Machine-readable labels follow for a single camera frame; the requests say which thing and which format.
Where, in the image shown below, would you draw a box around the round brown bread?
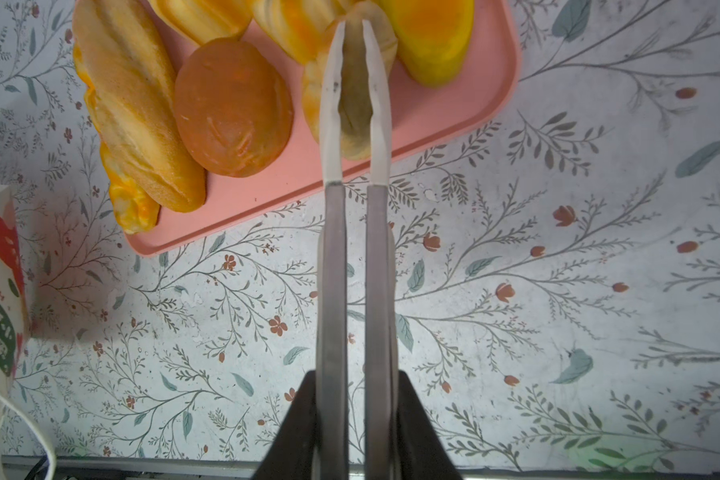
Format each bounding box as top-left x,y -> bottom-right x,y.
173,38 -> 294,178

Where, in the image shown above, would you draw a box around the oval yellow bread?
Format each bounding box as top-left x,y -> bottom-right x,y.
378,0 -> 475,88

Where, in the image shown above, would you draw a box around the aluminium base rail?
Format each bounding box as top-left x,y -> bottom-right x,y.
55,457 -> 720,479

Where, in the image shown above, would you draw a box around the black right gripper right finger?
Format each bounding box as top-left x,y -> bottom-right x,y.
397,371 -> 462,480

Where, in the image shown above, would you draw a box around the steel tongs with white tips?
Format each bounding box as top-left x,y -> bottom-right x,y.
314,20 -> 400,479

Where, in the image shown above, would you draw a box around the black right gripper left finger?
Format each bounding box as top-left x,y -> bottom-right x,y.
252,371 -> 318,480

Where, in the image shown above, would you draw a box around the small scored round bun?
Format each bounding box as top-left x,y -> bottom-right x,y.
302,1 -> 398,161

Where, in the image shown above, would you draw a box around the pink plastic tray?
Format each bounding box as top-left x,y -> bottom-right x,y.
126,1 -> 521,256

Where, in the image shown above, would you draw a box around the ring shaped yellow bun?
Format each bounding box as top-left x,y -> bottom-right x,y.
149,0 -> 253,46

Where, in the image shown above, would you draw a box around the striped round bun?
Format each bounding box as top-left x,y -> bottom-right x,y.
247,0 -> 354,65

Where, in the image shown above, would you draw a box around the long pale baguette bread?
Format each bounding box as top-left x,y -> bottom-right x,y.
73,1 -> 206,213

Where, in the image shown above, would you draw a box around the long twisted yellow bread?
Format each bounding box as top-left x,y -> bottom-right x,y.
73,45 -> 160,235

